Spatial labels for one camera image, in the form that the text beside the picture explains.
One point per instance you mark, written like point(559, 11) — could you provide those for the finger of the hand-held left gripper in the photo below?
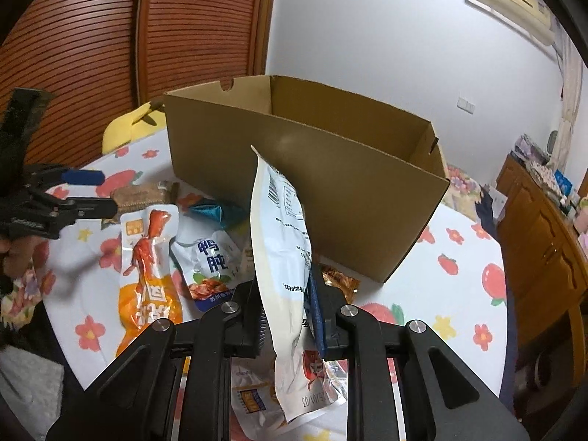
point(82, 178)
point(92, 206)

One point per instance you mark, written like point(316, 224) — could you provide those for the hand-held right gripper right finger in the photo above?
point(318, 321)

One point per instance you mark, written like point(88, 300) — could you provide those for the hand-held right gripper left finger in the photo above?
point(246, 326)

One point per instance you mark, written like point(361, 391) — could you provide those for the copper foil snack packet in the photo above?
point(342, 282)

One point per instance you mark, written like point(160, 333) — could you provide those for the brown biscuit packet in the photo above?
point(138, 196)

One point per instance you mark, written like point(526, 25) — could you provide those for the tall white snack packet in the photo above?
point(285, 239)

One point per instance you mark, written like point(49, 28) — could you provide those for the teal snack packet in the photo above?
point(216, 211)

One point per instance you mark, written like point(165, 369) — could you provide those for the brown cardboard box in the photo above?
point(344, 183)

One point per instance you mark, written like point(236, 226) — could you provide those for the person's left hand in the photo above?
point(14, 255)

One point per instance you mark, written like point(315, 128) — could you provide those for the white packet with yellow label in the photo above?
point(250, 399)

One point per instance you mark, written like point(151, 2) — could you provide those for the white and blue snack packet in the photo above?
point(206, 262)

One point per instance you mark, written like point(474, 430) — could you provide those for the orange snack packet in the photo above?
point(147, 262)

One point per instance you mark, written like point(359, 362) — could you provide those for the floral cloth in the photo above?
point(23, 294)

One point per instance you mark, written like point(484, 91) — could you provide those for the wooden slatted wardrobe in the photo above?
point(92, 32)

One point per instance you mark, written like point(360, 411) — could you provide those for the floral tablecloth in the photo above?
point(459, 294)

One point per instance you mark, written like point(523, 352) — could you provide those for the grey cloth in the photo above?
point(27, 390)

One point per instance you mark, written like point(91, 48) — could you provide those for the floral blanket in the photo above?
point(461, 186)

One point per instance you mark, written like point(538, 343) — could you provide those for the dark blue cloth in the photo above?
point(486, 211)

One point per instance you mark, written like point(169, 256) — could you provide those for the wooden cabinet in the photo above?
point(542, 248)

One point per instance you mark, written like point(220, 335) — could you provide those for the clutter of small boxes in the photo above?
point(551, 170)

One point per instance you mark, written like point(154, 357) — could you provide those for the pale curtain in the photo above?
point(569, 92)

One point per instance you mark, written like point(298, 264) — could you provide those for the white air conditioner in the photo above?
point(510, 0)

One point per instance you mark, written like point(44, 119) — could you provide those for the white wall switch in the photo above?
point(465, 104)

